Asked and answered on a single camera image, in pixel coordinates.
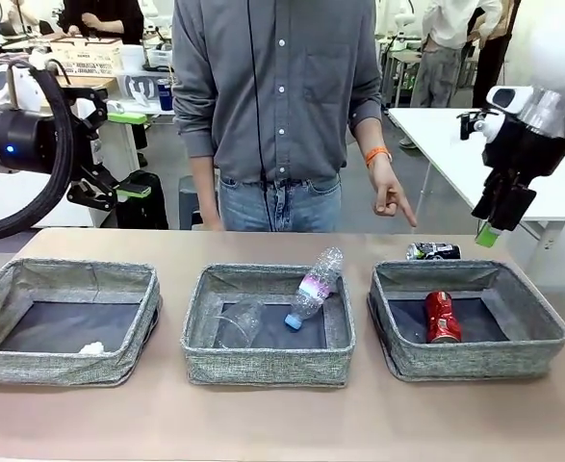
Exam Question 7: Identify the white background desk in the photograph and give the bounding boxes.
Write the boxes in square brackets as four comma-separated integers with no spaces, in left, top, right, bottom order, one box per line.
[380,38,480,108]

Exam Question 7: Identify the crushed red can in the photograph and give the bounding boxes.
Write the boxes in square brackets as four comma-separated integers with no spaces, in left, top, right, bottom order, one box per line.
[424,289,464,345]

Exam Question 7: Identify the person's left forearm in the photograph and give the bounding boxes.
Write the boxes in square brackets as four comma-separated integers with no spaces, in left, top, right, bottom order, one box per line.
[350,115,385,156]

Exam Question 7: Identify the person's right hand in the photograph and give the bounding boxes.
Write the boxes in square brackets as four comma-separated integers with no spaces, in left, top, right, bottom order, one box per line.
[199,206,226,233]

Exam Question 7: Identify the white background table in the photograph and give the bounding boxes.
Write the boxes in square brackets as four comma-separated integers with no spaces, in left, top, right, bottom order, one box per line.
[103,95,178,166]

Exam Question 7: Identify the thin black cord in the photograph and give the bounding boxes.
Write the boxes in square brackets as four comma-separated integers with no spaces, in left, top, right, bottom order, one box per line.
[244,0,270,233]

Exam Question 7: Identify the clear bottle with blue cap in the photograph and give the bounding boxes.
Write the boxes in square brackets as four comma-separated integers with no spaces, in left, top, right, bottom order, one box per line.
[284,245,347,334]

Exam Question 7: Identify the person in grey shirt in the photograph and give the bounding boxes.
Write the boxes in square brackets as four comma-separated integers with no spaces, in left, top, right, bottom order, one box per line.
[170,0,394,235]

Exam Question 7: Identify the bystander in white shirt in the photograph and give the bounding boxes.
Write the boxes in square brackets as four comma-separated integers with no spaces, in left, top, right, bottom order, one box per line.
[409,0,503,110]

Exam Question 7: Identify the white slotted crate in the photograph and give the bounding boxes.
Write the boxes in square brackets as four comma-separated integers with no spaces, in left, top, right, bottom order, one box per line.
[49,37,125,77]

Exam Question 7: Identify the bystander in black trousers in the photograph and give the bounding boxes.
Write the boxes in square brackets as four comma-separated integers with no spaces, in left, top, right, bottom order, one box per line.
[472,0,520,110]

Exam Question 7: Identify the crushed black can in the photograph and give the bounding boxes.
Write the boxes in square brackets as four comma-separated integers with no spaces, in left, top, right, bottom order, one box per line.
[405,242,462,262]

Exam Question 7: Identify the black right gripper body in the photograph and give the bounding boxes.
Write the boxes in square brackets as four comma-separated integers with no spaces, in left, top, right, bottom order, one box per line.
[483,121,565,182]

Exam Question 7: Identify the small white mesh basket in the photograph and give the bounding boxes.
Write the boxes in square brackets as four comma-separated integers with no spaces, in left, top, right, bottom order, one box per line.
[145,45,174,69]

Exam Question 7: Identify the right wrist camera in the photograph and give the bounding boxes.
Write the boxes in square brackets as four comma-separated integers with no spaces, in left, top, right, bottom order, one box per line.
[456,108,501,142]

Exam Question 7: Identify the grey fabric basket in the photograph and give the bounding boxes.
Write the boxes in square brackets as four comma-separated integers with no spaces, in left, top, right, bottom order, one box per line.
[367,259,565,384]
[0,257,163,389]
[180,263,356,389]

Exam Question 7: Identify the left arm black cable sleeve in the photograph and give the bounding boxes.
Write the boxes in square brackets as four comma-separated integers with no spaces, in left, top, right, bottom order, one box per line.
[0,60,79,247]

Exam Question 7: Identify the clear plastic cup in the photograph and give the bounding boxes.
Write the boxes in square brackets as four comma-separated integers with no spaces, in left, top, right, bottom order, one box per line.
[216,297,265,349]

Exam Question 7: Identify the orange wrist watch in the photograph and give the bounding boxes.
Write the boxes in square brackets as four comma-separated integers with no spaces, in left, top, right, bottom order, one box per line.
[364,145,394,169]

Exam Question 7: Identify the white plastic tub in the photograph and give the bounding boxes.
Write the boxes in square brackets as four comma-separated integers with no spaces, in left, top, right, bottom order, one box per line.
[119,43,144,74]

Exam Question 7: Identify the black backpack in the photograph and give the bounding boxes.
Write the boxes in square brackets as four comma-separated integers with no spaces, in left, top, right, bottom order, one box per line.
[116,170,169,231]

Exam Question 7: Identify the grey plastic stool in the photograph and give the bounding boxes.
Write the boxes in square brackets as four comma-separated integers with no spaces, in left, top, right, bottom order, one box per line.
[178,173,220,231]

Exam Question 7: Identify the wooden top table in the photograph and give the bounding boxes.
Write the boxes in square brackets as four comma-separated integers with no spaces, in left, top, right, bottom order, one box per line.
[0,62,119,228]

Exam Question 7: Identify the clear printed storage box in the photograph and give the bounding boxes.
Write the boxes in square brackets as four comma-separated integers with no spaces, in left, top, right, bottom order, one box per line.
[116,71,161,103]

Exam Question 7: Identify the bystander in black top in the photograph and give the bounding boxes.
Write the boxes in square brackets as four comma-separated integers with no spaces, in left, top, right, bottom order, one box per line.
[62,0,146,47]

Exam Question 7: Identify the blue drink can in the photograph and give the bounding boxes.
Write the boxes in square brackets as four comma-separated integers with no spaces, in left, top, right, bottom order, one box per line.
[157,78,174,113]

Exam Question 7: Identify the person's right forearm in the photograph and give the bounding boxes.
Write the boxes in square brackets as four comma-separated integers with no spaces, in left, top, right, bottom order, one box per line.
[189,153,223,212]

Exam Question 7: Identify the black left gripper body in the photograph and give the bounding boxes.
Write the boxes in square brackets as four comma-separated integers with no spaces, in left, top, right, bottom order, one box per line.
[0,109,79,175]

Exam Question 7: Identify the person's left hand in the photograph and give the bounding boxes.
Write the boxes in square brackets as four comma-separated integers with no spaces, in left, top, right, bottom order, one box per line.
[372,155,420,228]

